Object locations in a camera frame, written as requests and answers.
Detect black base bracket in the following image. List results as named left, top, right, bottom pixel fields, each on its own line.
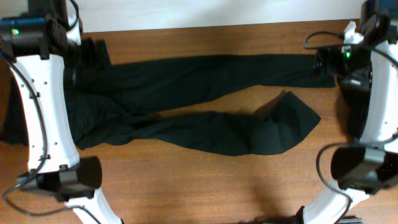
left=261, top=216, right=364, bottom=224

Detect black folded garment left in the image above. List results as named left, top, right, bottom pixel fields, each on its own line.
left=1, top=80, right=29, bottom=146

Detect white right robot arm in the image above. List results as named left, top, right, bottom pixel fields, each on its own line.
left=292, top=1, right=397, bottom=223

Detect black trousers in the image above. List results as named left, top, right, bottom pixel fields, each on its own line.
left=64, top=54, right=335, bottom=156

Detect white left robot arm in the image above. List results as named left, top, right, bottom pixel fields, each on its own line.
left=1, top=1, right=121, bottom=223

